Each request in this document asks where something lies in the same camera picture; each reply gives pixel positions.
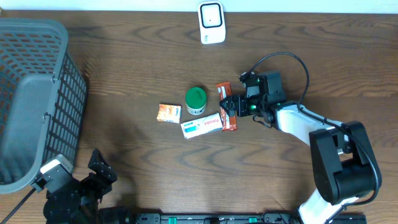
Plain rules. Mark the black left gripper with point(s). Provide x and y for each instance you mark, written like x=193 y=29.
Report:
x=104 y=169

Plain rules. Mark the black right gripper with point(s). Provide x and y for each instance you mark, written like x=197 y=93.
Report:
x=240 y=99

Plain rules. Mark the red Top chocolate bar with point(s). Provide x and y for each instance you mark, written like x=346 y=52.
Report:
x=229 y=122

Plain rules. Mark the green lid jar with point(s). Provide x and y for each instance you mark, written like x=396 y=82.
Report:
x=195 y=100

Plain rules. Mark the white Panadol box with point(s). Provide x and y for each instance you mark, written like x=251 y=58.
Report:
x=201 y=126

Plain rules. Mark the orange snack packet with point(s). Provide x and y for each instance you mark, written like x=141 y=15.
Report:
x=169 y=113

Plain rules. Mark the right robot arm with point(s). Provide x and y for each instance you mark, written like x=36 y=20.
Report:
x=344 y=166

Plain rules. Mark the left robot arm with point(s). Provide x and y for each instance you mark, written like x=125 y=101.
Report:
x=70 y=200

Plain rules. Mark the white barcode scanner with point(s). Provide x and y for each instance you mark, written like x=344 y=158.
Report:
x=211 y=22

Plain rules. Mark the grey plastic basket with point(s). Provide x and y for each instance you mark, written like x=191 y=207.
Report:
x=43 y=99

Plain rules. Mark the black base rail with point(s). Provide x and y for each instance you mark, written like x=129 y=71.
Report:
x=155 y=218

